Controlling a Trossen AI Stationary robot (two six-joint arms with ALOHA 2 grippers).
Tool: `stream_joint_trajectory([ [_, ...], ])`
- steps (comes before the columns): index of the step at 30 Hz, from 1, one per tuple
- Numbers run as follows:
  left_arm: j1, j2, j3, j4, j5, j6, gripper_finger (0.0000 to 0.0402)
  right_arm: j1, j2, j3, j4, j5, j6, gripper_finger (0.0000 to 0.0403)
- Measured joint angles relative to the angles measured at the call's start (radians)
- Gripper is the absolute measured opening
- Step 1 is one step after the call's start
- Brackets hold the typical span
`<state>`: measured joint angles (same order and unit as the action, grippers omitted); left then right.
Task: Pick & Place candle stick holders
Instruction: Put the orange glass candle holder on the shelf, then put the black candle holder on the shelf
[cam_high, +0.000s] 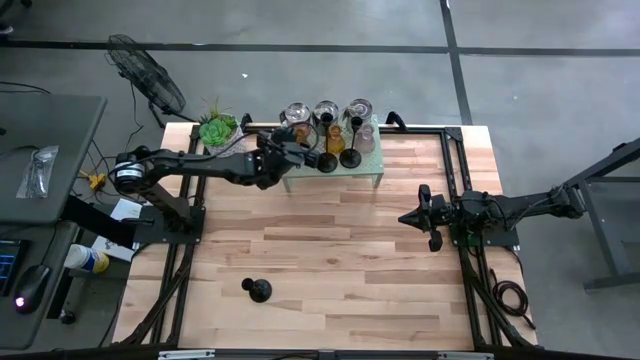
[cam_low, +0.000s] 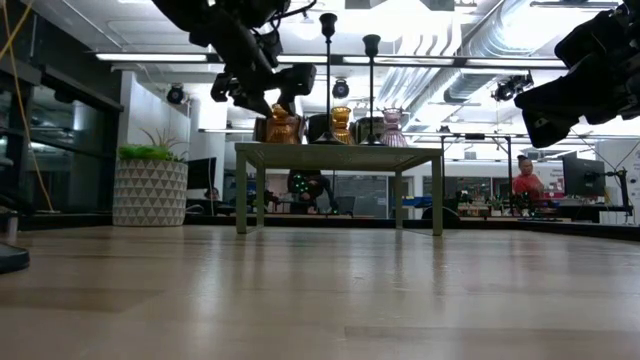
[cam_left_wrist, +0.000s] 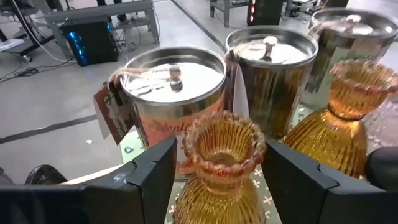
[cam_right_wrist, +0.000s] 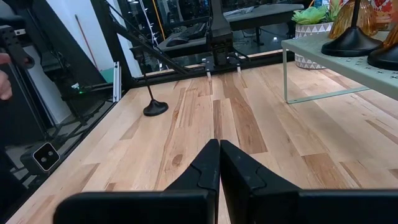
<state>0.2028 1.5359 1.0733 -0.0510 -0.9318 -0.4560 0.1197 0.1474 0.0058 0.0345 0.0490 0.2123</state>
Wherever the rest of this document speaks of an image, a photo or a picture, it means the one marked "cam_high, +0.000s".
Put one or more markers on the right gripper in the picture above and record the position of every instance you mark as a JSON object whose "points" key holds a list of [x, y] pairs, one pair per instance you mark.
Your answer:
{"points": [[437, 215]]}

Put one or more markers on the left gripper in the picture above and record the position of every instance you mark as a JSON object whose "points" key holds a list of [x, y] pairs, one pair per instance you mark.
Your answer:
{"points": [[272, 160]]}

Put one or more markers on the amber glass candle holder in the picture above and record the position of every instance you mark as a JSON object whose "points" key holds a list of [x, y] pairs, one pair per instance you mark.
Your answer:
{"points": [[336, 142], [303, 136]]}

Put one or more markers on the black candlestick holder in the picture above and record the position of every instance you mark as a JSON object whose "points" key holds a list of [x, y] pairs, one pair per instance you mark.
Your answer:
{"points": [[261, 291], [327, 163], [350, 158]]}

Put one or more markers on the red heart mug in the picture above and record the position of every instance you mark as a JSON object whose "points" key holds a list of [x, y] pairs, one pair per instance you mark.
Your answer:
{"points": [[296, 114]]}

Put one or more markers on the metal tin candle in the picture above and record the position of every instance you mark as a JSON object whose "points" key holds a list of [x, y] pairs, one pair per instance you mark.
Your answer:
{"points": [[325, 106], [360, 106]]}

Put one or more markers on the pink glass candle holder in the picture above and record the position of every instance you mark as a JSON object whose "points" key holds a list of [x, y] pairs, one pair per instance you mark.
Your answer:
{"points": [[366, 140]]}

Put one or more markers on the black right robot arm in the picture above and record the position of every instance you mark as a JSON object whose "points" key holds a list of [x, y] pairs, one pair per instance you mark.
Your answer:
{"points": [[525, 207]]}

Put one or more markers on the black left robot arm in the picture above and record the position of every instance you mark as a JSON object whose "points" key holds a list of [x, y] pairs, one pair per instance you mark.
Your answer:
{"points": [[200, 165]]}

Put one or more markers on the green perforated metal shelf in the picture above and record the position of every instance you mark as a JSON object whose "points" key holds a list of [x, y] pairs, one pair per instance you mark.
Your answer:
{"points": [[370, 162]]}

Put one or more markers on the succulent in white pot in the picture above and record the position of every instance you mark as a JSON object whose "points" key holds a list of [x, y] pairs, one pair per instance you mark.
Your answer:
{"points": [[225, 142]]}

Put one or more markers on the black floor fan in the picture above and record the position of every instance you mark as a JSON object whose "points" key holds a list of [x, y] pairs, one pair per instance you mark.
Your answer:
{"points": [[145, 75]]}

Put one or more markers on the white paper sheet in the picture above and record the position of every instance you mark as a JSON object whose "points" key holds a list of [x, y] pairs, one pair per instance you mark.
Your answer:
{"points": [[117, 250], [127, 210]]}

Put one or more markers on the yellow power plug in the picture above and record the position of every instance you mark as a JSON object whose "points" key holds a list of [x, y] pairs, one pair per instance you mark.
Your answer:
{"points": [[97, 181]]}

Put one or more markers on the white and yellow wipes canister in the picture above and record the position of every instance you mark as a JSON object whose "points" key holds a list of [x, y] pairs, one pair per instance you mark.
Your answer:
{"points": [[85, 259]]}

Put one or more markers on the dark grey computer desk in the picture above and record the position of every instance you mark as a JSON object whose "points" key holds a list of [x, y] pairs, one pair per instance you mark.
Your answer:
{"points": [[55, 235]]}

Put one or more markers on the clear plastic bag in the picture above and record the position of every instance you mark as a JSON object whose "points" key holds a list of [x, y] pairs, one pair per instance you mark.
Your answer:
{"points": [[37, 172]]}

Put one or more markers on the black computer mouse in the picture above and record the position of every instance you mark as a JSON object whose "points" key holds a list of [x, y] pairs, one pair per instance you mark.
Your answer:
{"points": [[32, 287]]}

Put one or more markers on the person's black shoe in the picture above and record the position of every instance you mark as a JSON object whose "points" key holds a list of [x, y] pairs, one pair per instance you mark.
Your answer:
{"points": [[5, 29]]}

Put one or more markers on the silver metal bracket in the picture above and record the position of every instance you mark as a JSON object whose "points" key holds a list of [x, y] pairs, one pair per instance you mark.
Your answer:
{"points": [[465, 356], [186, 354]]}

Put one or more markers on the grey metal table frame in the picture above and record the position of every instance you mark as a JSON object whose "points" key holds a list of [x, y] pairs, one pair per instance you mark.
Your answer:
{"points": [[595, 172]]}

